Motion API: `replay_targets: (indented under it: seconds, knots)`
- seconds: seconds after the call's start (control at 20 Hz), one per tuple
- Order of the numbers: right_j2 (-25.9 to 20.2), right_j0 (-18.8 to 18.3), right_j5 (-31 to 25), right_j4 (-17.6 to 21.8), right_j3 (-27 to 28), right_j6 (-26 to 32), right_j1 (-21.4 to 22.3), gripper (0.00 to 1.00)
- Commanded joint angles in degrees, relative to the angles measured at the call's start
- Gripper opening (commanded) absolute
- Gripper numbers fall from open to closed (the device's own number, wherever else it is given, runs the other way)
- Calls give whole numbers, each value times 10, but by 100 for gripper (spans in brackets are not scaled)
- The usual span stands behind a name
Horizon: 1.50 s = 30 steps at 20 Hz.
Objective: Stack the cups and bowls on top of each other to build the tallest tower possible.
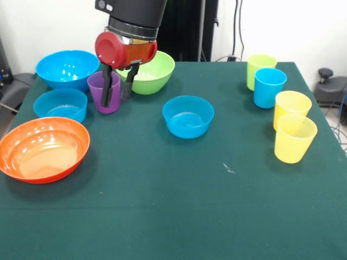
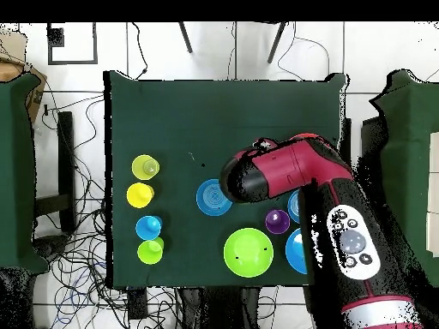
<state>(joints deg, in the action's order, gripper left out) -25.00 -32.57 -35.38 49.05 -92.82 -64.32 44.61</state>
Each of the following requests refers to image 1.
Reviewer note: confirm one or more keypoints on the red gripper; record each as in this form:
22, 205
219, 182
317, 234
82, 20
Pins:
108, 50

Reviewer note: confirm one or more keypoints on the purple cup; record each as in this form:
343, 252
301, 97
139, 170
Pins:
93, 93

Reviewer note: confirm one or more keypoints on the small blue bowl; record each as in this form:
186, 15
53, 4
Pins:
187, 127
59, 107

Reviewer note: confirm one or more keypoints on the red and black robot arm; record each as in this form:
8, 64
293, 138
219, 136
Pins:
135, 13

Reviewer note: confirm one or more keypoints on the green bowl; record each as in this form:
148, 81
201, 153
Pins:
154, 77

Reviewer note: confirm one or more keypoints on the large blue bowl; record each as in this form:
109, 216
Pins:
67, 67

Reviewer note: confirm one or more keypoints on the orange bowl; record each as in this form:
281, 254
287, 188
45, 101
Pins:
43, 151

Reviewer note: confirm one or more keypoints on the black device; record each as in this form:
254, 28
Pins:
5, 67

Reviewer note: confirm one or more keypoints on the dark green tablecloth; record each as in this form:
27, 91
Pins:
173, 195

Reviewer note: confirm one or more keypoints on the green cup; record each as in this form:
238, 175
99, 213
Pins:
259, 65

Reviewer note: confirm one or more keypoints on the blue cup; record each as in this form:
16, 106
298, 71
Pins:
269, 89

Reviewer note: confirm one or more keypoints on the yellow cup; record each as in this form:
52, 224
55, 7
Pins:
292, 104
294, 143

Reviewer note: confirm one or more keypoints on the black stand base with knob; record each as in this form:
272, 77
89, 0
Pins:
333, 92

